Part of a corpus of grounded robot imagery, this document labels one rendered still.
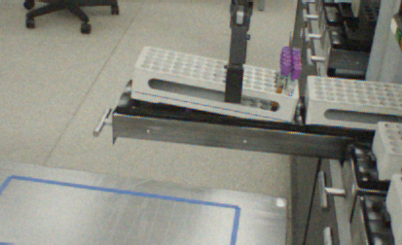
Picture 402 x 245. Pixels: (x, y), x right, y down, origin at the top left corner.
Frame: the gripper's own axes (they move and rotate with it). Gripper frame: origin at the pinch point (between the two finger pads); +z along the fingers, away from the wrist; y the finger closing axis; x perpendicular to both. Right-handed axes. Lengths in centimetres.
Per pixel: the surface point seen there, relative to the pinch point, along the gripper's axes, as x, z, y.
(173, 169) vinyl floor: -23, 87, -92
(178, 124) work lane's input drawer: -9.4, 7.0, 6.8
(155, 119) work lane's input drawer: -13.7, 6.3, 6.7
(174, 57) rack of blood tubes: -11.7, -2.1, -2.2
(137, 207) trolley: -11.2, 4.8, 34.1
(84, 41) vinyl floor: -94, 87, -209
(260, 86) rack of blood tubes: 4.6, -0.4, 2.9
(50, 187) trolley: -24.7, 4.7, 31.8
